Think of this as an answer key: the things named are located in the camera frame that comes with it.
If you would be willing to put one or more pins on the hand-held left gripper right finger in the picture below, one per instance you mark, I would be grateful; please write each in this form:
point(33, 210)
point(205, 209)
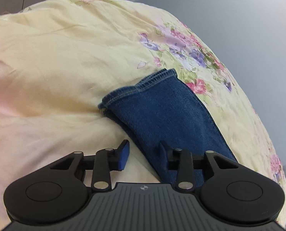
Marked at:
point(164, 152)

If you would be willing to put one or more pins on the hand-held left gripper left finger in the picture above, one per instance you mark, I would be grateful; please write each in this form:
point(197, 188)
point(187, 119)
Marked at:
point(124, 154)

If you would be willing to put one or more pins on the blue denim pants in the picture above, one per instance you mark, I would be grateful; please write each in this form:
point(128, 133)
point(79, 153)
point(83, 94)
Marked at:
point(162, 105)

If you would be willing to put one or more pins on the floral yellow bedspread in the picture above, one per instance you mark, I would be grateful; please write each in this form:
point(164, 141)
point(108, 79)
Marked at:
point(61, 77)

